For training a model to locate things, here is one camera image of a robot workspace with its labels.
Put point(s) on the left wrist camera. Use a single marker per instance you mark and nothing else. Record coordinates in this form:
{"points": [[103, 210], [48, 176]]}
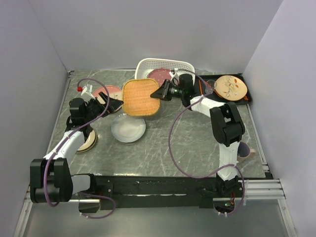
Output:
{"points": [[85, 91]]}

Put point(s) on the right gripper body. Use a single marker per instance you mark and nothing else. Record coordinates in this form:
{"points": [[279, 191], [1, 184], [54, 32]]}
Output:
{"points": [[174, 91]]}

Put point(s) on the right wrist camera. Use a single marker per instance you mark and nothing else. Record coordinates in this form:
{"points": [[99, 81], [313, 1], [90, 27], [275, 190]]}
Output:
{"points": [[174, 71]]}

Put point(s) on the small beige saucer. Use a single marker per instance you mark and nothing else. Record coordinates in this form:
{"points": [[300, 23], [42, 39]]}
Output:
{"points": [[89, 143]]}

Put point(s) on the white scalloped bowl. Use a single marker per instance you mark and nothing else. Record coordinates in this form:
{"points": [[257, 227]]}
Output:
{"points": [[128, 129]]}

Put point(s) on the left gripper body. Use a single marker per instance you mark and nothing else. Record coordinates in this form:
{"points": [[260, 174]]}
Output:
{"points": [[95, 109]]}

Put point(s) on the floral peach plate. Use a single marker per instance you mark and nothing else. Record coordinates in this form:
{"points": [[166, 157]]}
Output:
{"points": [[231, 88]]}

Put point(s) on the orange woven tray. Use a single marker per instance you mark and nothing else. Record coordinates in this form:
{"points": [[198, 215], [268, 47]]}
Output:
{"points": [[136, 96]]}

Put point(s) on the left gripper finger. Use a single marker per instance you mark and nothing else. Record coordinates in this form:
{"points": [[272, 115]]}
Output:
{"points": [[103, 97], [114, 105]]}

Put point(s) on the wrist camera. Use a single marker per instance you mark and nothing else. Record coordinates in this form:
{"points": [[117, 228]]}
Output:
{"points": [[85, 91], [174, 71]]}

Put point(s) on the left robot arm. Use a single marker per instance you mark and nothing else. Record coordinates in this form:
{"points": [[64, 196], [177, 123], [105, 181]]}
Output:
{"points": [[50, 177]]}

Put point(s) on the pink purple mug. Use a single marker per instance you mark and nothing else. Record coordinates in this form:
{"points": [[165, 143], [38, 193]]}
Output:
{"points": [[244, 152]]}

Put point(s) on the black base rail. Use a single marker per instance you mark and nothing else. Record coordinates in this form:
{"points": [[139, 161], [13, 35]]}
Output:
{"points": [[152, 192]]}

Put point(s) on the cream plate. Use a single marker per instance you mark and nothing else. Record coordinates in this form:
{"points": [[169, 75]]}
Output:
{"points": [[114, 92]]}

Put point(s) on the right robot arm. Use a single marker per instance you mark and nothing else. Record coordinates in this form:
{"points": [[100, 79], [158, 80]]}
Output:
{"points": [[227, 126]]}

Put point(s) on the clear glass cup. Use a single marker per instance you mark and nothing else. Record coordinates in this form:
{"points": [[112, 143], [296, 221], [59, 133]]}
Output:
{"points": [[210, 86]]}

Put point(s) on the black serving tray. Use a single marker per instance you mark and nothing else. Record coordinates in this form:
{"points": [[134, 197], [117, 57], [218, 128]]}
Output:
{"points": [[214, 96]]}

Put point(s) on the white perforated plastic bin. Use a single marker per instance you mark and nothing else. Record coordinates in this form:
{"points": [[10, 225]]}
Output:
{"points": [[145, 66]]}

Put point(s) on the pink polka dot plate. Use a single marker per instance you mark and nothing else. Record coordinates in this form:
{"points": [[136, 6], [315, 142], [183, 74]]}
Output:
{"points": [[160, 75]]}

